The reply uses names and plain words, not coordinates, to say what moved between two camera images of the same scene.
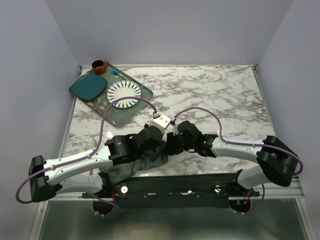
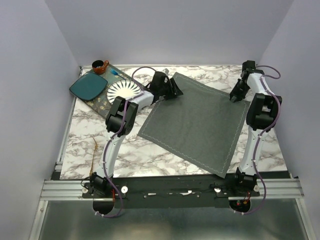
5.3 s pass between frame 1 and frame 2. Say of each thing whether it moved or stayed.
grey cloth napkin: moved
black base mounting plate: stayed
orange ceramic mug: stayed
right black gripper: moved
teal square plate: stayed
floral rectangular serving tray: stayed
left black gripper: moved
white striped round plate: stayed
